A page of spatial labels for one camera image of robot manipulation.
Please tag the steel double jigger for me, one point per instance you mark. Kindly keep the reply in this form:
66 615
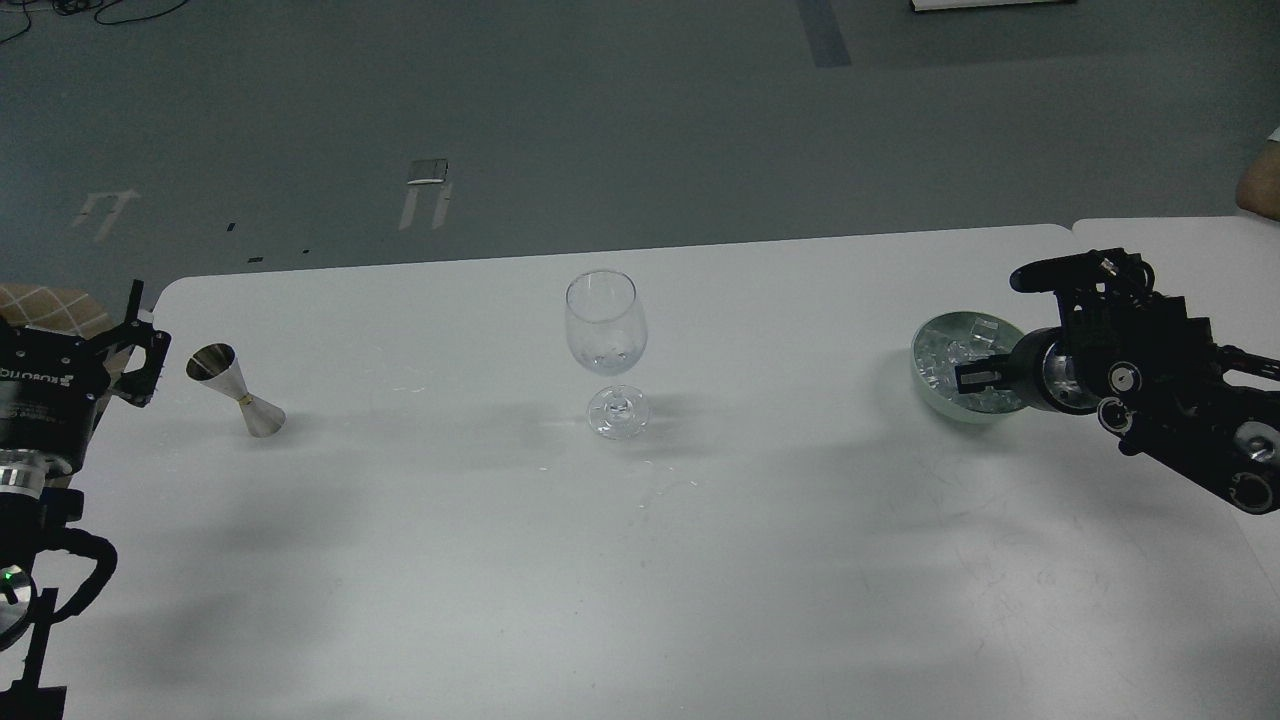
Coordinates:
217 367

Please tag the clear wine glass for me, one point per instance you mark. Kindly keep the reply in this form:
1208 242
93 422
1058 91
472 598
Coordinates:
606 333

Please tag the green bowl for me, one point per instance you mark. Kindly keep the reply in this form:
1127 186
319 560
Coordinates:
940 345

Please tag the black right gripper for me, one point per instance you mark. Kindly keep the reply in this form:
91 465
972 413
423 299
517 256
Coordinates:
1037 370

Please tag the metal floor plate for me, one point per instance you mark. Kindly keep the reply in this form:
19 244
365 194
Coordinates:
427 171

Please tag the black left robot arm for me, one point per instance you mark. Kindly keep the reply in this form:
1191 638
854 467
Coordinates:
52 570

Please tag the clear ice cubes pile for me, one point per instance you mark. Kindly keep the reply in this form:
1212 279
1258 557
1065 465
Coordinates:
950 345

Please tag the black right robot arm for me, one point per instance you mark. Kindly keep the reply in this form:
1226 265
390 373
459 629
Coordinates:
1149 372

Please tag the beige checked chair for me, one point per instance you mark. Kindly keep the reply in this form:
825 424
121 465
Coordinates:
57 309

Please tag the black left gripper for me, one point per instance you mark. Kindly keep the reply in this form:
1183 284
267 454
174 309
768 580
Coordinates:
56 384

